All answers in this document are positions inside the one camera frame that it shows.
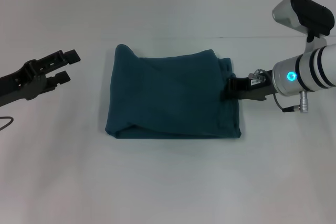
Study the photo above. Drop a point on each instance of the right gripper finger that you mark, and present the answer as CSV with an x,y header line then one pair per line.
x,y
228,95
231,83

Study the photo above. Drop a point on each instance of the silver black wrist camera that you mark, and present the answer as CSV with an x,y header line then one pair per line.
x,y
304,14

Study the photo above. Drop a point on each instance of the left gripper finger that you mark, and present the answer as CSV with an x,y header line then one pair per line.
x,y
57,58
59,78

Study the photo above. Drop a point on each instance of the teal blue shirt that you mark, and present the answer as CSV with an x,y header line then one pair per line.
x,y
170,95

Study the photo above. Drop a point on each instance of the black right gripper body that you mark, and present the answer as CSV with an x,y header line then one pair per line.
x,y
254,89

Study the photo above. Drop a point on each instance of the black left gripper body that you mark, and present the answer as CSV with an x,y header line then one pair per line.
x,y
18,85

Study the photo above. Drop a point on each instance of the silver plug on arm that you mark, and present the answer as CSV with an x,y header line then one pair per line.
x,y
304,102

